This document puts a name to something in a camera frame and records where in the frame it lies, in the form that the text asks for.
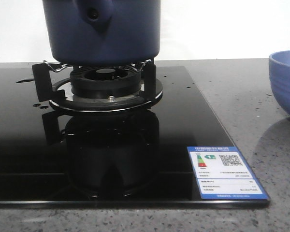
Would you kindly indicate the dark blue cooking pot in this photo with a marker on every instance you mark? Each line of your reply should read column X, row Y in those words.
column 103, row 32

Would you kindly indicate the light blue ribbed bowl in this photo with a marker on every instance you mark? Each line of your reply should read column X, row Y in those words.
column 279, row 75

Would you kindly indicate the black pot support grate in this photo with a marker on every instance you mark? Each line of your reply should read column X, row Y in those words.
column 60, row 95

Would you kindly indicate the black round gas burner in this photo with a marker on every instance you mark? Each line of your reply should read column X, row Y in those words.
column 100, row 83

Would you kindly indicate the blue energy efficiency label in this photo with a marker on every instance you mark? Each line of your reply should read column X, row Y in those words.
column 226, row 172

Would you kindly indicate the black glass gas cooktop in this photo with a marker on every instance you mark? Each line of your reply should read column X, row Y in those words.
column 141, row 159

